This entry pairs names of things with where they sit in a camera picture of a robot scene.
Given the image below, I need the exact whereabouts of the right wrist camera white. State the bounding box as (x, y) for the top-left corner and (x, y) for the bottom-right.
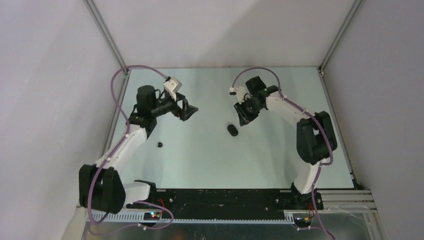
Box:
(229, 86), (248, 104)

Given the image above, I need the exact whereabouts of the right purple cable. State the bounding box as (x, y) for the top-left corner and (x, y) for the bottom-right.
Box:
(231, 66), (335, 239)

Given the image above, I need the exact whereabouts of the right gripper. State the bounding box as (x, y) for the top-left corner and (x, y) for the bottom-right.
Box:
(234, 97), (264, 127)

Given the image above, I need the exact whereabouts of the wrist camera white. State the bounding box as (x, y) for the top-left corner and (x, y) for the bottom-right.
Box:
(163, 76), (182, 101)
(229, 86), (248, 104)

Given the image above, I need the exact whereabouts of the black earbud charging case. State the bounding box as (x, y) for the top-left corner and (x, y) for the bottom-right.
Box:
(227, 124), (239, 137)

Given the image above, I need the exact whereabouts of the left controller board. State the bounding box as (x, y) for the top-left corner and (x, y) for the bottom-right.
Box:
(143, 212), (161, 221)

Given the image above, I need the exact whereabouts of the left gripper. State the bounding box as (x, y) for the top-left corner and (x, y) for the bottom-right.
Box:
(151, 91), (198, 121)

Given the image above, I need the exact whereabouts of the controller board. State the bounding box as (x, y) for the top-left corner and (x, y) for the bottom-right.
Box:
(143, 212), (161, 221)
(293, 217), (312, 229)

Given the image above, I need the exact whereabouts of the right controller board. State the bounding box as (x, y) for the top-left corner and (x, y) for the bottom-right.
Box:
(293, 217), (312, 229)

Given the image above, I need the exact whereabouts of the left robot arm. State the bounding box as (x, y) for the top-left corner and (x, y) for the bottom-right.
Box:
(78, 85), (199, 214)

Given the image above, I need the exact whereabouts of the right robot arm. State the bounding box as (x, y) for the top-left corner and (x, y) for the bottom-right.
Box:
(229, 76), (338, 209)

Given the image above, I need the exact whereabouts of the grey slotted cable duct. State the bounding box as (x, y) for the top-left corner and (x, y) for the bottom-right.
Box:
(86, 210), (296, 225)

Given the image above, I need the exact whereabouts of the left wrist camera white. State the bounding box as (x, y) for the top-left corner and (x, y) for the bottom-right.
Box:
(163, 76), (182, 101)

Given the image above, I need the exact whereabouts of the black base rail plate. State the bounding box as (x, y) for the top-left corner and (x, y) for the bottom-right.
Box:
(147, 188), (324, 221)

